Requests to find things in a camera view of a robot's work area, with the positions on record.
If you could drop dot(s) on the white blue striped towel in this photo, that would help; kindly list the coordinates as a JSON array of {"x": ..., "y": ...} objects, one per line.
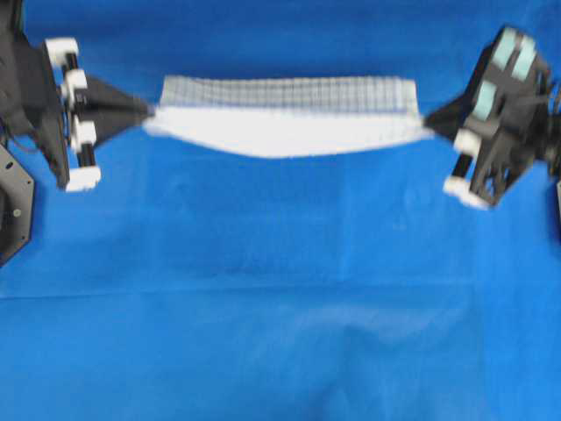
[{"x": 286, "y": 118}]

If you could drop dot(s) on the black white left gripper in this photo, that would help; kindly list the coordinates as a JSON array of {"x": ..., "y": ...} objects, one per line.
[{"x": 114, "y": 111}]

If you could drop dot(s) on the blue table cloth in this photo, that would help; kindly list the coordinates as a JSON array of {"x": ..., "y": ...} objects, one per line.
[{"x": 197, "y": 285}]

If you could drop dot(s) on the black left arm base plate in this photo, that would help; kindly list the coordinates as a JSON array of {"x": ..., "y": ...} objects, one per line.
[{"x": 17, "y": 196}]

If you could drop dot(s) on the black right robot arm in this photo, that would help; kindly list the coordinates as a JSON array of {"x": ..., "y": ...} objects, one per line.
[{"x": 553, "y": 127}]

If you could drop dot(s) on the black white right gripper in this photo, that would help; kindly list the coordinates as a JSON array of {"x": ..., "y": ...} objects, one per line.
[{"x": 502, "y": 124}]

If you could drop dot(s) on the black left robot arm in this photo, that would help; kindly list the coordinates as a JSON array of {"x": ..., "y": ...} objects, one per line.
[{"x": 30, "y": 102}]

